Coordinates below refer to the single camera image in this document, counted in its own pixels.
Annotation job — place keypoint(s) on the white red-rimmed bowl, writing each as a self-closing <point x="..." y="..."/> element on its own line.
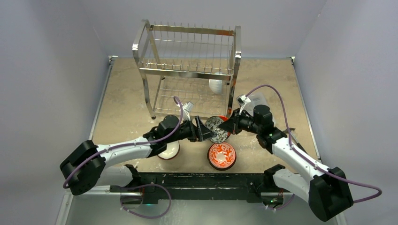
<point x="171" y="151"/>

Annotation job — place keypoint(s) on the orange bowl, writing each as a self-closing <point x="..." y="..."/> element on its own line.
<point x="225" y="127"/>

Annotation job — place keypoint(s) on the red floral pattern bowl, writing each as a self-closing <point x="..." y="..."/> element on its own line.
<point x="221" y="156"/>

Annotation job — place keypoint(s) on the grey leaf pattern bowl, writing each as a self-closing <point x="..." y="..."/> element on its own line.
<point x="212" y="123"/>

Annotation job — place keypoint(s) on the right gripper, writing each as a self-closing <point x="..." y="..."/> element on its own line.
<point x="234" y="120"/>

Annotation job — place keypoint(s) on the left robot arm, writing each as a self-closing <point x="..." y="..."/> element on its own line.
<point x="83" y="168"/>

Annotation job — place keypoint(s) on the steel two-tier dish rack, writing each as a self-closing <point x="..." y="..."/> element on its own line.
<point x="179" y="59"/>

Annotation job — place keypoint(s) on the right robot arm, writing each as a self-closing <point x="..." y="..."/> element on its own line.
<point x="320" y="186"/>

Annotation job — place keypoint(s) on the clear plastic screw box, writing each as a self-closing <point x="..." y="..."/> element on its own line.
<point x="256" y="99"/>

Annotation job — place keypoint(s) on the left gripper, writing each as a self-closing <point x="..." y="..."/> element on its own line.
<point x="199" y="132"/>

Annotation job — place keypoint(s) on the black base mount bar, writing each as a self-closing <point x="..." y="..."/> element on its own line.
<point x="249" y="187"/>

